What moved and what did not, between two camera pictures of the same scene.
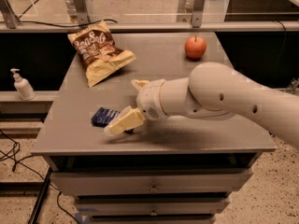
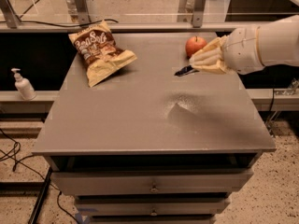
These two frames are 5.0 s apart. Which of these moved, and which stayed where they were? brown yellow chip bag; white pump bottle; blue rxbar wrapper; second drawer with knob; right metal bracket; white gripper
Moved: blue rxbar wrapper; white gripper
Stayed: white pump bottle; right metal bracket; brown yellow chip bag; second drawer with knob
